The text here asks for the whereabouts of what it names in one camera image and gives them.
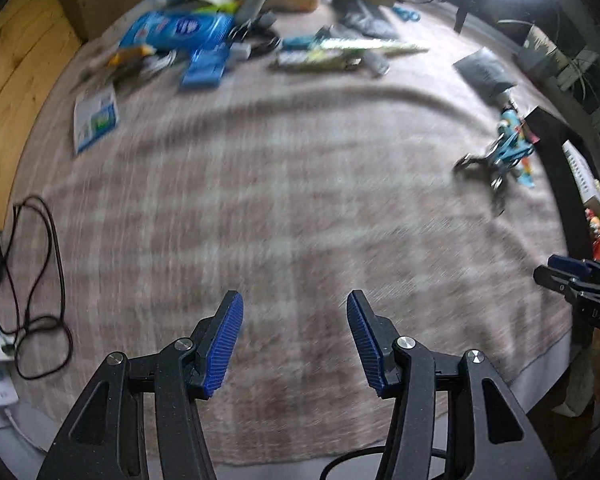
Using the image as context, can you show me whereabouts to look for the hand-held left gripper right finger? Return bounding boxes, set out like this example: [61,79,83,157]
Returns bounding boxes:
[346,290,558,480]

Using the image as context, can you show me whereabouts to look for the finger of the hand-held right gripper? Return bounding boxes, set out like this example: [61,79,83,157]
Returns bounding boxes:
[547,254,600,287]
[533,266,588,303]

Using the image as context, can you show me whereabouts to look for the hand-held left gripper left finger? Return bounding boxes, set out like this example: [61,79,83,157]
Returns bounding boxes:
[36,290,244,480]

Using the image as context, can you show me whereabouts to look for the black storage box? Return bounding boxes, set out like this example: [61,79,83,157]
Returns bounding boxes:
[522,106,600,266]

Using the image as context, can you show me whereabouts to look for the blue toy robot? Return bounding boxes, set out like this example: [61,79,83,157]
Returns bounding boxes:
[454,102,537,217]

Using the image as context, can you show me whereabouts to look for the dark grey pouch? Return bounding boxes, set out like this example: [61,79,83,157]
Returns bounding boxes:
[452,47,518,107]

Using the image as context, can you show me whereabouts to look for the small blue box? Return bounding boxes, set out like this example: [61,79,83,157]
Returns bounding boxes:
[179,46,231,92]

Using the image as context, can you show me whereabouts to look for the white green packet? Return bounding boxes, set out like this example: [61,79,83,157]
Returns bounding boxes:
[271,50,363,72]

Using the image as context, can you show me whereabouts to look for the long green striped packet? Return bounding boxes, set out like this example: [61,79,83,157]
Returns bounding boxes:
[310,37,431,57]

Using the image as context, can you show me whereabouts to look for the teal clip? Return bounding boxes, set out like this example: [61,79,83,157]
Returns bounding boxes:
[281,35,317,52]

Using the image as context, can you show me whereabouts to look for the colourful toy figure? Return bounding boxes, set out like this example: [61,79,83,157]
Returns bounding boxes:
[584,202,600,263]

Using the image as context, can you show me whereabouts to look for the white box red print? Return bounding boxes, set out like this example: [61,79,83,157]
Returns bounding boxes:
[561,141,600,207]

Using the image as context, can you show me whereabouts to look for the beige plaid rug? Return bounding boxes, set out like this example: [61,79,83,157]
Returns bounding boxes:
[0,0,576,466]

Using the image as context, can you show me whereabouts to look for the white blue leaflet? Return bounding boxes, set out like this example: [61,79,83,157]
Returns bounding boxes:
[73,85,119,156]

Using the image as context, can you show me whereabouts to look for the blue scissors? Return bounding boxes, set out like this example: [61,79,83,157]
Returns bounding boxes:
[391,4,422,23]

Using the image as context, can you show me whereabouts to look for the blue wet wipes pack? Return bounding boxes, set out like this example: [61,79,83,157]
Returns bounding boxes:
[119,10,233,52]

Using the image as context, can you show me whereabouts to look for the lime green packet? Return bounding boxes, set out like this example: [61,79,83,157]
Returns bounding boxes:
[190,1,242,15]

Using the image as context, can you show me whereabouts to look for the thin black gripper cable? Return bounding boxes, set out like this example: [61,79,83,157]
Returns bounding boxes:
[320,447,446,480]

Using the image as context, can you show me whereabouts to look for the black floor cable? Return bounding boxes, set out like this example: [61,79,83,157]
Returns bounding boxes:
[0,197,74,381]

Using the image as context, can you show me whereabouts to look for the orange handled small tool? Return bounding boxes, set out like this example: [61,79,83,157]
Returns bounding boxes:
[105,42,157,68]

